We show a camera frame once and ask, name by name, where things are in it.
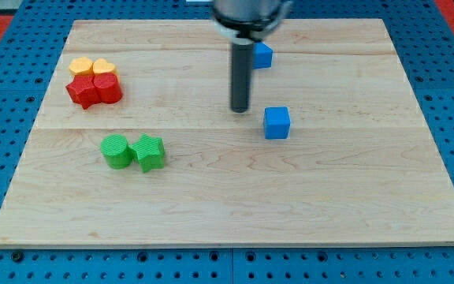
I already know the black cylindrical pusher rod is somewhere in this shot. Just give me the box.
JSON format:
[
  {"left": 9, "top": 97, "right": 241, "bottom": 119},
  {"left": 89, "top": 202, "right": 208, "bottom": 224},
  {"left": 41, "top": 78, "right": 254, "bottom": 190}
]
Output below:
[{"left": 230, "top": 43, "right": 254, "bottom": 113}]

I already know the blue cube block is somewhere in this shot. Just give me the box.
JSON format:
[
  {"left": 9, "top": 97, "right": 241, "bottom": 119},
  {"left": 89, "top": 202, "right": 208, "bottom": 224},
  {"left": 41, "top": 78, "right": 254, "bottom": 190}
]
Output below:
[{"left": 263, "top": 106, "right": 291, "bottom": 140}]

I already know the green star block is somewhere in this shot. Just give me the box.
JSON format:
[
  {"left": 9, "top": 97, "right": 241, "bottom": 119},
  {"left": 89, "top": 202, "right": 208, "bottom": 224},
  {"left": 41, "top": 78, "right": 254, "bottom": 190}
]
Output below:
[{"left": 129, "top": 133, "right": 166, "bottom": 173}]

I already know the red star block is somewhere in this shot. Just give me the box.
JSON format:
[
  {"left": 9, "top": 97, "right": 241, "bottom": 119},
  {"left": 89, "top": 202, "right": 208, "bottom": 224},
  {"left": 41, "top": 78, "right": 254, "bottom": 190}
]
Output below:
[{"left": 66, "top": 75, "right": 101, "bottom": 110}]

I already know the blue block behind rod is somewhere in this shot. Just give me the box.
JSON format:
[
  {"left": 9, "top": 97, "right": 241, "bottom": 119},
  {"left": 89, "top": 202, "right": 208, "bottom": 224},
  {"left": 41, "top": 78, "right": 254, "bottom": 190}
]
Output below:
[{"left": 253, "top": 42, "right": 273, "bottom": 69}]

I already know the red cylinder block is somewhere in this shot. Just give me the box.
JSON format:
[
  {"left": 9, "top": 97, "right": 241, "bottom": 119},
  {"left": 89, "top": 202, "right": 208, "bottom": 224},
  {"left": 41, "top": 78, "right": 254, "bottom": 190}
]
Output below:
[{"left": 93, "top": 73, "right": 123, "bottom": 104}]

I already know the yellow heart block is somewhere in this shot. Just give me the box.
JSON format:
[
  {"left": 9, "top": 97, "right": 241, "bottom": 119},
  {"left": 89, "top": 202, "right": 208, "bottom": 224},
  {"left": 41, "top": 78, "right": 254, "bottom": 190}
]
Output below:
[{"left": 92, "top": 58, "right": 118, "bottom": 76}]

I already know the green cylinder block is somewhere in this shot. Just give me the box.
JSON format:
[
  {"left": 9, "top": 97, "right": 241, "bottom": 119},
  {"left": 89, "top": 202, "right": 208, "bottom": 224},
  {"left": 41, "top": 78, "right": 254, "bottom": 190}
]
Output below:
[{"left": 100, "top": 134, "right": 132, "bottom": 170}]

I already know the yellow hexagon block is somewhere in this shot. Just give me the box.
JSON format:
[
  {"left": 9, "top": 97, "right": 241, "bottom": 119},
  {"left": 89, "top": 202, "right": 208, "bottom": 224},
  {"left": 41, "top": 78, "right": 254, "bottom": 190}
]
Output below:
[{"left": 69, "top": 57, "right": 94, "bottom": 76}]

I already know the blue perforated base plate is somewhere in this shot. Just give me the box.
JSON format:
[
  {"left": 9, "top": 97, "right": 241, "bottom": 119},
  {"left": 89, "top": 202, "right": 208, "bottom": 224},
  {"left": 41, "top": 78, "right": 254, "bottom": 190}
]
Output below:
[{"left": 0, "top": 0, "right": 454, "bottom": 283}]

